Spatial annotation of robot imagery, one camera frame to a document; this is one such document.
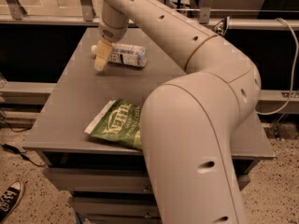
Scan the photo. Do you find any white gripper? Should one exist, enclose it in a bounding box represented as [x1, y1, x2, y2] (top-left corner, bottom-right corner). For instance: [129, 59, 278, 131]
[94, 2, 129, 72]

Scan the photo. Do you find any clear plastic water bottle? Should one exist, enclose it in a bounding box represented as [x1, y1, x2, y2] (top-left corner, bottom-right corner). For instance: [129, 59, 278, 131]
[90, 42, 149, 68]

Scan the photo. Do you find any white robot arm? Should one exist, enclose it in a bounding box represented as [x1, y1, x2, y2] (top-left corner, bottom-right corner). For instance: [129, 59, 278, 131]
[100, 0, 261, 224]

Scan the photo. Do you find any grey metal railing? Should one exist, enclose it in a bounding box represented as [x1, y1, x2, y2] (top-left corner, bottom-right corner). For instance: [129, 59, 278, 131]
[0, 0, 299, 30]

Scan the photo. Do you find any green chip bag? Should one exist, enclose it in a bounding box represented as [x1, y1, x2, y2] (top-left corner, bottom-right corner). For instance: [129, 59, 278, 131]
[85, 99, 142, 149]

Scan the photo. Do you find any blue chip bag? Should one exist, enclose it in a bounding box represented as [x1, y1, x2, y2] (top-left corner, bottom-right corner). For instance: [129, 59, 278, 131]
[212, 16, 230, 36]

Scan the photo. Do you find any upper grey drawer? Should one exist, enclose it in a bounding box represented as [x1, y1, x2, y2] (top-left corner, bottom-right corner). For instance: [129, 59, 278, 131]
[43, 167, 251, 195]

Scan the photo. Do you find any grey drawer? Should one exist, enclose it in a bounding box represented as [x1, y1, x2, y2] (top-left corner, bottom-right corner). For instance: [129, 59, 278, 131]
[43, 167, 251, 195]
[68, 197, 160, 218]

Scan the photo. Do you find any grey drawer cabinet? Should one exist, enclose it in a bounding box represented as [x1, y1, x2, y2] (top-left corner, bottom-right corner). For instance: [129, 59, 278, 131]
[25, 28, 274, 224]

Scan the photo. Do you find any lower grey drawer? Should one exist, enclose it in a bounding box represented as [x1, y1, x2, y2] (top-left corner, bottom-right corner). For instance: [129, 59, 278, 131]
[68, 197, 160, 218]

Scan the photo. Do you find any black white sneaker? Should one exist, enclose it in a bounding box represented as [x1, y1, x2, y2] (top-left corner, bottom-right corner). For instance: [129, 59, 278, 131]
[0, 181, 25, 224]

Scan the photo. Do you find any black floor cable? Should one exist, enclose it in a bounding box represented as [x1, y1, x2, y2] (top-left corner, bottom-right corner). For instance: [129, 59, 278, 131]
[0, 143, 47, 168]

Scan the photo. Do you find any grey wall cable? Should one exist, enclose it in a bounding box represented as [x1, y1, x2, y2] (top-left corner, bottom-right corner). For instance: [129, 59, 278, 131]
[255, 17, 299, 117]

